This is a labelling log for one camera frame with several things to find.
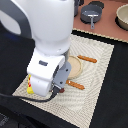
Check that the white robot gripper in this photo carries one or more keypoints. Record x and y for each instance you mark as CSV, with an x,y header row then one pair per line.
x,y
47,72

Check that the yellow toy butter box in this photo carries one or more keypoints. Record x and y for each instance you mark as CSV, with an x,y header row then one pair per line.
x,y
29,88

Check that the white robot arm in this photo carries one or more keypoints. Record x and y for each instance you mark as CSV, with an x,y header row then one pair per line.
x,y
49,23

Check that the round wooden plate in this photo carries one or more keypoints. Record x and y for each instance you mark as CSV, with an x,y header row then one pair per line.
x,y
76,67

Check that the beige woven placemat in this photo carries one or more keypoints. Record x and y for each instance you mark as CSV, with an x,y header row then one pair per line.
x,y
74,105

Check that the brown toy stove board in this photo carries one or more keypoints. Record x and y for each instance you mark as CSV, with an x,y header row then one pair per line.
x,y
106,26

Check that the black stove burner disc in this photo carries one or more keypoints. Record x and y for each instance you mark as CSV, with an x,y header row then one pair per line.
x,y
97,3

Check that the beige bowl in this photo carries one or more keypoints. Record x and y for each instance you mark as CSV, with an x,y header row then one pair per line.
x,y
122,14

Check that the fork with wooden handle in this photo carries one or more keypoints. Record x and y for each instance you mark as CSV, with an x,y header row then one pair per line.
x,y
76,85

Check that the knife with wooden handle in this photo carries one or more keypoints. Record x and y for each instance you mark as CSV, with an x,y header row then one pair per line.
x,y
87,58

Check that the grey toy saucepan with handle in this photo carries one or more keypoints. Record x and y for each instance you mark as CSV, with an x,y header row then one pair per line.
x,y
91,14

